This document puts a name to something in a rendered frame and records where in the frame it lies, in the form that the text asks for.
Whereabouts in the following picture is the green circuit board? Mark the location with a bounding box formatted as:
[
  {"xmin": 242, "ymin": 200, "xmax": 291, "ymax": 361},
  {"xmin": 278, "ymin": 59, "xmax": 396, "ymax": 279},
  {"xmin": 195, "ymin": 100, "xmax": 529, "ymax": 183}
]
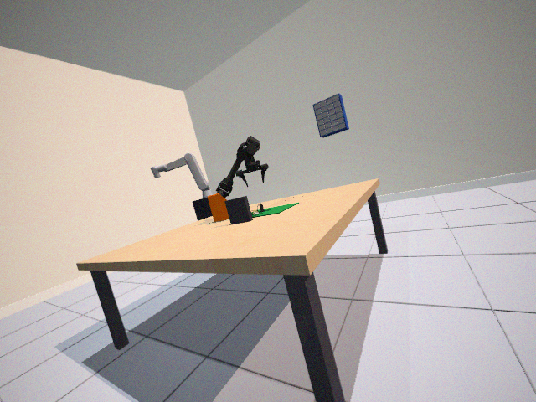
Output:
[{"xmin": 251, "ymin": 203, "xmax": 299, "ymax": 218}]

